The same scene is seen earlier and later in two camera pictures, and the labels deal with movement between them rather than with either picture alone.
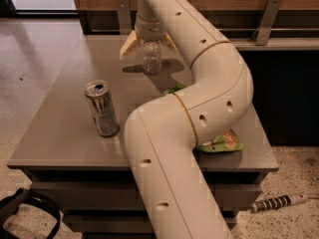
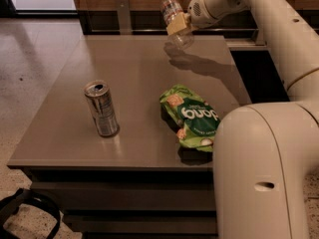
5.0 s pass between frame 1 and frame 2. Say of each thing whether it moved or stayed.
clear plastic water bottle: moved
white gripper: moved
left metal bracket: stayed
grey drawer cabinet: stayed
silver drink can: stayed
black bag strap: stayed
